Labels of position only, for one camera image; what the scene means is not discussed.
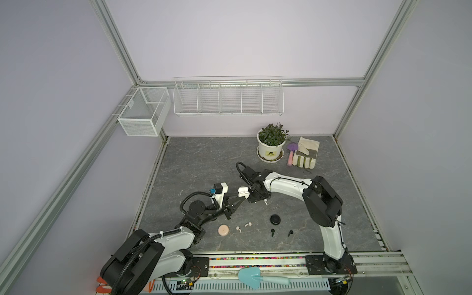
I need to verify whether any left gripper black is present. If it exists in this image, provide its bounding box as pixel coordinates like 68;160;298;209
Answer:
198;193;244;227

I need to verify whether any white earbud charging case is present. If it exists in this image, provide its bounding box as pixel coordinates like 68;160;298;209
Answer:
238;186;250;197

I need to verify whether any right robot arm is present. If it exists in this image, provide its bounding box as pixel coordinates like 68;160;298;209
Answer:
236;162;357;275

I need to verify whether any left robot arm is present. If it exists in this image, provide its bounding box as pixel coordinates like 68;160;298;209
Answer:
100;187;250;295

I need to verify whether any pink earbud charging case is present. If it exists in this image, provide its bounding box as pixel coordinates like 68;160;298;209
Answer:
218;224;230;237

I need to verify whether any black earbud charging case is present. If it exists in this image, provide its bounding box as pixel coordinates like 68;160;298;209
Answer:
270;214;281;226

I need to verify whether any white plant saucer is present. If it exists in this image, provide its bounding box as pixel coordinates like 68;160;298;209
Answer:
256;147;285;163

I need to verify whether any potted green plant white pot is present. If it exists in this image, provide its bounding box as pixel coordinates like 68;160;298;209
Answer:
257;123;289;150

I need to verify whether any purple pink garden trowel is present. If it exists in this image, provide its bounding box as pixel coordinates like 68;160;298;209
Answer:
287;142;298;167

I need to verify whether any teal garden trowel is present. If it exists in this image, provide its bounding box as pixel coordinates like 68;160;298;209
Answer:
238;267;290;290

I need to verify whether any white mesh box basket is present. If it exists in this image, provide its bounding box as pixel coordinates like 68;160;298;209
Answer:
118;87;172;137

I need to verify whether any orange white work glove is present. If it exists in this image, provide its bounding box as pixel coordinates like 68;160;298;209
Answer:
95;277;156;295

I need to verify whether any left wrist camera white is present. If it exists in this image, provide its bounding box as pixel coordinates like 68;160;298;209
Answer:
210;183;228;208

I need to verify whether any long white wire basket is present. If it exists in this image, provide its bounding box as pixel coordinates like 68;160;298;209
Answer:
173;76;285;116

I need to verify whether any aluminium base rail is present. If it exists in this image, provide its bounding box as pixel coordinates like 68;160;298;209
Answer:
194;251;414;279

